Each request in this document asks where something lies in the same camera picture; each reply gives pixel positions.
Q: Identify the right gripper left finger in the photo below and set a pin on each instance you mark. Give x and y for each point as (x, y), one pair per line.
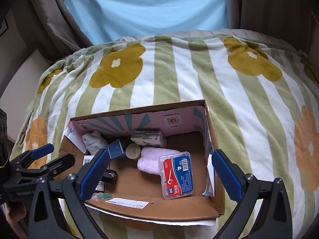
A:
(46, 217)

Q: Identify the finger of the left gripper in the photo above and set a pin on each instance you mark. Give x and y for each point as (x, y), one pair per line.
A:
(28, 157)
(53, 168)

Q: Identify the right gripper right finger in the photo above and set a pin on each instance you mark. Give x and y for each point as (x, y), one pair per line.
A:
(274, 219)

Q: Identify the small blue cube box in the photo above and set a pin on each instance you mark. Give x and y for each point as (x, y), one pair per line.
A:
(116, 149)

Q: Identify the beige round jar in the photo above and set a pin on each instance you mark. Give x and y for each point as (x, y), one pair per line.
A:
(133, 152)

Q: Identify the clear dental floss box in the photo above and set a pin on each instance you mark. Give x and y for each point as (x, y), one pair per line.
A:
(176, 175)

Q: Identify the person's left hand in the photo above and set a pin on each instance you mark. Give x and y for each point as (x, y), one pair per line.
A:
(14, 212)

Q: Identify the white blue barcode box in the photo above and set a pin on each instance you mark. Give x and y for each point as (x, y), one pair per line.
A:
(91, 178)

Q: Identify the white patterned tissue pack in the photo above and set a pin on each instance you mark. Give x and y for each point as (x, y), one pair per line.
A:
(94, 142)

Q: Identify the white printed rectangular box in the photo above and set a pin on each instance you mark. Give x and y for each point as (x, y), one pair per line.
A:
(149, 138)

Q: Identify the pink teal cardboard box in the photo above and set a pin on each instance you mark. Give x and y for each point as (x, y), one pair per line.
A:
(187, 127)

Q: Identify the striped floral blanket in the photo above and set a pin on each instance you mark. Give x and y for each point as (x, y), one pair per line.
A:
(262, 98)

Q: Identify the brown curtain left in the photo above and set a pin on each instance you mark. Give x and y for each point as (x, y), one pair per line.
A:
(47, 25)

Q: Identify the brown curtain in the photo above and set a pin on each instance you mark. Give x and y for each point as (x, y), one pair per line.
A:
(290, 20)
(47, 25)

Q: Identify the light blue curtain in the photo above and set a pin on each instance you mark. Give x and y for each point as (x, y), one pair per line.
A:
(107, 20)

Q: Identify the brown curtain right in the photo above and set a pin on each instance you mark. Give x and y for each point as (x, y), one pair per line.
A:
(290, 20)

